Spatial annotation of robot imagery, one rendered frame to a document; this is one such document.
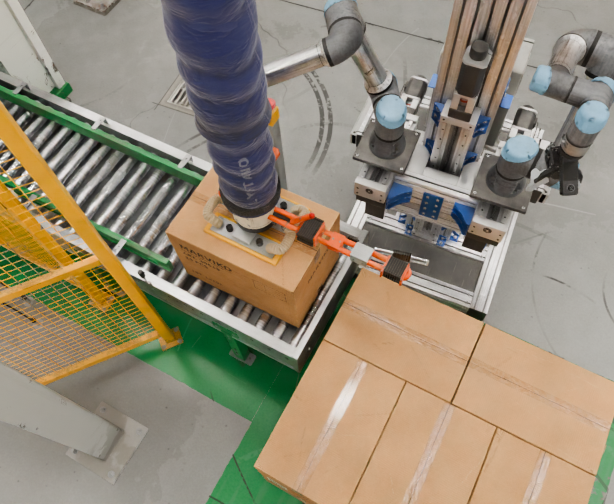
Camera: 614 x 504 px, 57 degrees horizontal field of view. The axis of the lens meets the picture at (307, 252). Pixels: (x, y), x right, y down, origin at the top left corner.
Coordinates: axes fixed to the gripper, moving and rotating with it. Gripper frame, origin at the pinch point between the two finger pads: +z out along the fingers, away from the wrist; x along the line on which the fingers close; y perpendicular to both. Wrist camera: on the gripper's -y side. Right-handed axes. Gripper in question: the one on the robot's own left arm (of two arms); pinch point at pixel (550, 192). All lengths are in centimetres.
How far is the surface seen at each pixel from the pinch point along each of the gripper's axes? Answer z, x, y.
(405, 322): 88, 36, -10
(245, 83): -39, 91, 9
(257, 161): -4, 92, 10
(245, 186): 7, 97, 7
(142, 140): 83, 168, 89
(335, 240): 33, 67, 1
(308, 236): 33, 77, 3
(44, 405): 60, 175, -55
